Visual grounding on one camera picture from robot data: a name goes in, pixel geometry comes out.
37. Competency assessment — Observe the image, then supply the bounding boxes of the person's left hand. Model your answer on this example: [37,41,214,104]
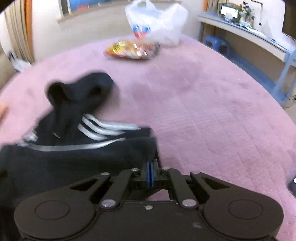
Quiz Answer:
[0,103,9,123]

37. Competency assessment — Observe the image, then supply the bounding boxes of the pink bed cover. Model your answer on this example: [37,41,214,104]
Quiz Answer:
[1,36,295,240]

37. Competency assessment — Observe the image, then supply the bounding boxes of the blue plastic stool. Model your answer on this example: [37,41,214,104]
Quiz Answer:
[203,35,231,58]

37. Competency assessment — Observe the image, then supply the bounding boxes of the red yellow snack bag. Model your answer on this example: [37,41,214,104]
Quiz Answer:
[104,40,160,60]

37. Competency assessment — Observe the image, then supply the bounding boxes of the white plastic bag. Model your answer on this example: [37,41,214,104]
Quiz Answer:
[125,1,189,46]

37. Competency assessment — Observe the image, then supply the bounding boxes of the small picture frame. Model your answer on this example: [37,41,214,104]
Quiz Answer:
[219,4,239,21]

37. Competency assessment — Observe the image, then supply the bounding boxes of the beige curtain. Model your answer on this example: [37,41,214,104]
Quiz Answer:
[4,0,35,63]

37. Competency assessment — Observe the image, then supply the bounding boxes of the white wall shelf desk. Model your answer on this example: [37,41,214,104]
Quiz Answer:
[197,11,295,106]

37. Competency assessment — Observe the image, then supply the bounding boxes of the black hoodie white stripes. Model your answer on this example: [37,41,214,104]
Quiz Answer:
[1,72,159,240]

